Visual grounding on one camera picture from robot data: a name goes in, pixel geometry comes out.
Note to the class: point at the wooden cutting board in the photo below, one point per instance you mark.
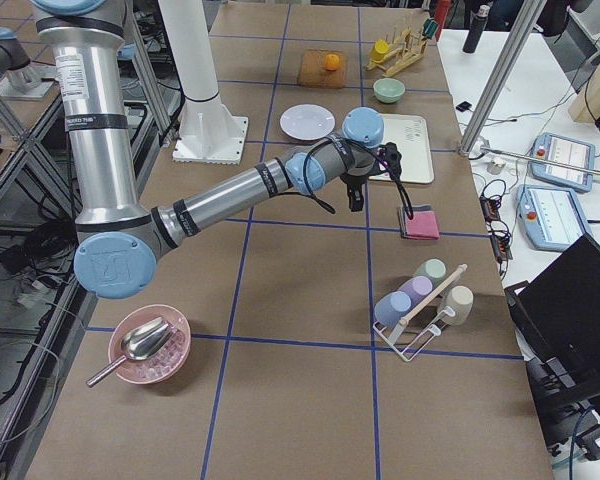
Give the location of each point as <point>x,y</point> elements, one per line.
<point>313,75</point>

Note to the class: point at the metal scoop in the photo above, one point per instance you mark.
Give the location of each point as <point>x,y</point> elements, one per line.
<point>139,344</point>

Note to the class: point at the purple cup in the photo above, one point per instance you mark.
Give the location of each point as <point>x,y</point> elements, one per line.
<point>416,288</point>

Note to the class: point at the pink folded cloth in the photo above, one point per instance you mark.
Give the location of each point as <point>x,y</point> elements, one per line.
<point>423,225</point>

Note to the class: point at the grey folded cloth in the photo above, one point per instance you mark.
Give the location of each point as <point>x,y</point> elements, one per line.
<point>402,214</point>

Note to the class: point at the cream bear tray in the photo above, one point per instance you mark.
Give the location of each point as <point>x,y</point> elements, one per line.
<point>410,135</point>

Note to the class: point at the orange fruit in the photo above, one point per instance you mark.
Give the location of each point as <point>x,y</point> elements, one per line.
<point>331,62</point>

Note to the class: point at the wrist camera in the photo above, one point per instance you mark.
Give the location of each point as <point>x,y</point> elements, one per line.
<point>392,159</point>

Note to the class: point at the blue cup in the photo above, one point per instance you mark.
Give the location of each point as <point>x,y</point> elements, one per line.
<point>391,308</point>

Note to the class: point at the wooden drying rack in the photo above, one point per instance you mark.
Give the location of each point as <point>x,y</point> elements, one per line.
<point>407,46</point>

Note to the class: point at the beige cup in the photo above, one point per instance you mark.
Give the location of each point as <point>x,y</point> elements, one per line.
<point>456,305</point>

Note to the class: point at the aluminium frame post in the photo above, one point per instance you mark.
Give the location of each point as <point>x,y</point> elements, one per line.
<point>515,42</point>

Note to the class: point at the blue teach pendant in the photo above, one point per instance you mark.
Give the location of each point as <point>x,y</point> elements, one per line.
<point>563,161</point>
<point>552,217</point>

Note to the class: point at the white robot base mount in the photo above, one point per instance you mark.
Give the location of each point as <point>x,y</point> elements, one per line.
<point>208,132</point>

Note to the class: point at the white round plate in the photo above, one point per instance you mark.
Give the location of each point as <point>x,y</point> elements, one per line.
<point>307,122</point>

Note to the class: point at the green bowl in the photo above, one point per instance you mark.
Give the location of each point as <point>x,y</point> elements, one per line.
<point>388,90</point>

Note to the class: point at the black bottle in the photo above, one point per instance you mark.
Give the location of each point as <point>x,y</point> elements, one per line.
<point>477,25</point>

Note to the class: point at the blue teach pendant near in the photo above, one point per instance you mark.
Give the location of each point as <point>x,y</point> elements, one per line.
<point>552,217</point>

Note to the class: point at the yellow mug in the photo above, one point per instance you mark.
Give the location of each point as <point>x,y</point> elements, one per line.
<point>379,51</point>

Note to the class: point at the green cup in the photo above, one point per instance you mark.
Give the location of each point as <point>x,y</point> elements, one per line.
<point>434,269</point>

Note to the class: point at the black monitor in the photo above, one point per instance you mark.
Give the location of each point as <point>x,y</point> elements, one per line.
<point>558,314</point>

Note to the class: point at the pink bowl with beads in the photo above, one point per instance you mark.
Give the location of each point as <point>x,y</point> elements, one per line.
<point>167,361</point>

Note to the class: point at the white wire cup rack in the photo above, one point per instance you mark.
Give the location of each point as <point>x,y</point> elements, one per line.
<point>422,324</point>

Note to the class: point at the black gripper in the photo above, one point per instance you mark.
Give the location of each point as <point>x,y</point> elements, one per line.
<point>353,181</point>

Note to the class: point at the blue teach pendant far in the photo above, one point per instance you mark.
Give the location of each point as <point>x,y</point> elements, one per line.
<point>563,161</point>

